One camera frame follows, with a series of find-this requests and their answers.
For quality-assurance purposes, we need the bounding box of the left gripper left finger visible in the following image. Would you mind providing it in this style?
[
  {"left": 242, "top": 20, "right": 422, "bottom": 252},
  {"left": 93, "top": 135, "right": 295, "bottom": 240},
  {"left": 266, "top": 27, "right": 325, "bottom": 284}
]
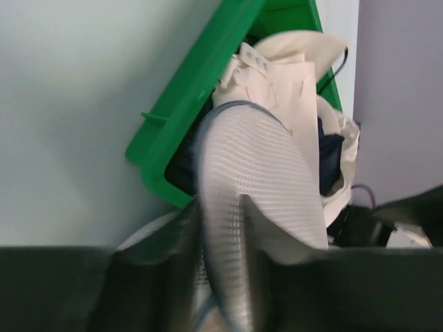
[{"left": 1, "top": 201, "right": 201, "bottom": 331}]

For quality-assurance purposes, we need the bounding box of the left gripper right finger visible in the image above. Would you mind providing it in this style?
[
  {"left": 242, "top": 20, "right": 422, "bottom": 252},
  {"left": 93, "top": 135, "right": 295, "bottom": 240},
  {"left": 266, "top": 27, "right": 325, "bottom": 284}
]
[{"left": 242, "top": 196, "right": 442, "bottom": 331}]

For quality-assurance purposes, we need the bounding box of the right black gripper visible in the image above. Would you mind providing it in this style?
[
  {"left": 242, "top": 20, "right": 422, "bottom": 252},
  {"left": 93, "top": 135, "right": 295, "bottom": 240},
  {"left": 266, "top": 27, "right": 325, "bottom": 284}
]
[{"left": 332, "top": 185, "right": 442, "bottom": 247}]

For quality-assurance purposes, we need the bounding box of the white mesh laundry bag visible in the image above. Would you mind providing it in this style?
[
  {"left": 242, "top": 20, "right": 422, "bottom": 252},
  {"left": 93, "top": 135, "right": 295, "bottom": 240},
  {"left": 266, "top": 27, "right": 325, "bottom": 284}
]
[{"left": 117, "top": 102, "right": 328, "bottom": 332}]

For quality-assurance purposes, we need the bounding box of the white bra in basket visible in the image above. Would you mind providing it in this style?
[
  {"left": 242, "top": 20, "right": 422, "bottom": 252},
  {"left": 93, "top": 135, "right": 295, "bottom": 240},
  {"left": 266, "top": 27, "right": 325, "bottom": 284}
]
[{"left": 210, "top": 30, "right": 361, "bottom": 229}]

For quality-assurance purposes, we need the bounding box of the green plastic basket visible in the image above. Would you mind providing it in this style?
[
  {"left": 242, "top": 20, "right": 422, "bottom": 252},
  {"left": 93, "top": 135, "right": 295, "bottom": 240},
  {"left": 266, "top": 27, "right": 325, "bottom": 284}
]
[{"left": 126, "top": 1, "right": 349, "bottom": 208}]

